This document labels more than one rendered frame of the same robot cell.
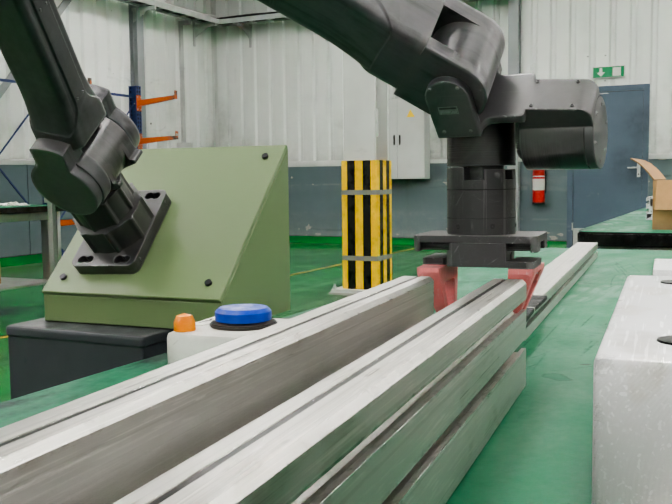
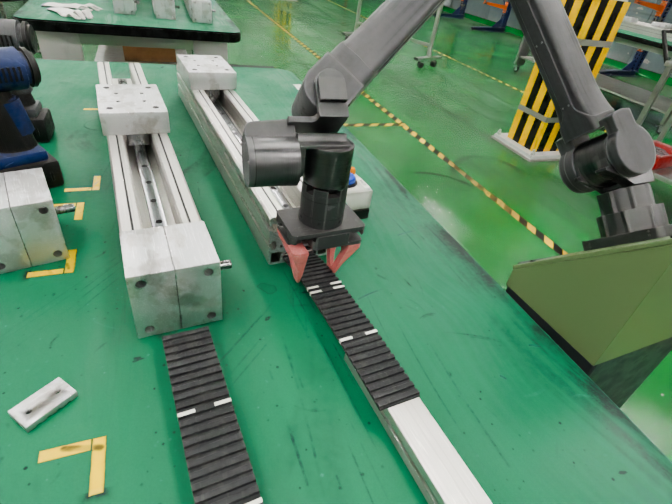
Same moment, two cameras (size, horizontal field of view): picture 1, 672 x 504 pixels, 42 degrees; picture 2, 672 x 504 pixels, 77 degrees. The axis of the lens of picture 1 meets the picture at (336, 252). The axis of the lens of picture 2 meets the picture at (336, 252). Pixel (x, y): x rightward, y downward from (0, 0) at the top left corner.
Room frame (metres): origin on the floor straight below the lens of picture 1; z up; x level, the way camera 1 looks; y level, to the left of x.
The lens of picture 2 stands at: (1.04, -0.48, 1.19)
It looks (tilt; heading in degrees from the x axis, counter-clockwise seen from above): 36 degrees down; 128
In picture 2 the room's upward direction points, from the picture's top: 9 degrees clockwise
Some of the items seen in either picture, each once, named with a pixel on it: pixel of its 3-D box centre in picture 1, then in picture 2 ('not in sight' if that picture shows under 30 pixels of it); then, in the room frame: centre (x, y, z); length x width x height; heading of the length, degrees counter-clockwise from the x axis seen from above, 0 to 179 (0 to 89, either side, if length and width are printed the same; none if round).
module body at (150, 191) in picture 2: not in sight; (136, 139); (0.23, -0.13, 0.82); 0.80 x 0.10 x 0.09; 159
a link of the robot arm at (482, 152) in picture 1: (488, 138); (323, 161); (0.73, -0.13, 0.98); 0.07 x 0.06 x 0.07; 62
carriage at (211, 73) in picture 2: not in sight; (206, 77); (0.07, 0.13, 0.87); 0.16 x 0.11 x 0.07; 159
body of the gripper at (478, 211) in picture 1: (481, 211); (322, 205); (0.73, -0.12, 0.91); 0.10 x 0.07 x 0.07; 69
